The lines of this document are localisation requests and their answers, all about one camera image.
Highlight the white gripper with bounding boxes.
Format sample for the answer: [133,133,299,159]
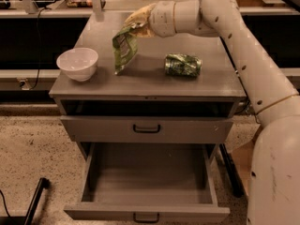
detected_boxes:
[124,1,175,38]

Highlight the green kettle chip bag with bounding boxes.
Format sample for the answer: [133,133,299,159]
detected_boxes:
[112,22,145,75]

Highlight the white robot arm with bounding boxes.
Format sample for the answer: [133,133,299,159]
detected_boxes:
[125,0,300,225]

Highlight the grey drawer cabinet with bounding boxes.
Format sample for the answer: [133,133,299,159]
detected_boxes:
[50,12,246,154]

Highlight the closed upper grey drawer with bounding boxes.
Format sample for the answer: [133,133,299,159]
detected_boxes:
[61,115,233,143]

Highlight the open lower grey drawer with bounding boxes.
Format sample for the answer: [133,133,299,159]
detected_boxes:
[65,143,230,224]

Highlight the green soda can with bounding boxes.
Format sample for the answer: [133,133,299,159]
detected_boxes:
[164,53,203,77]

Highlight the white bowl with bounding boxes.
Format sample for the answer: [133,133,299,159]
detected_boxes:
[56,48,98,82]

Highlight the cardboard box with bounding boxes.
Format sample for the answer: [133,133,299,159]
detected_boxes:
[232,135,257,196]

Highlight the black metal leg right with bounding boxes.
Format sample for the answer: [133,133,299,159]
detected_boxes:
[219,143,244,198]

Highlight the black metal leg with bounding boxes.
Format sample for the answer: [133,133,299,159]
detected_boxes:
[219,143,244,198]
[0,177,50,225]

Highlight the black metal leg left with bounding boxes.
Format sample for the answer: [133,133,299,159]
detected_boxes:
[0,177,50,225]

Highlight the black hanging cable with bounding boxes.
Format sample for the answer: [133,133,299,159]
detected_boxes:
[30,7,48,91]

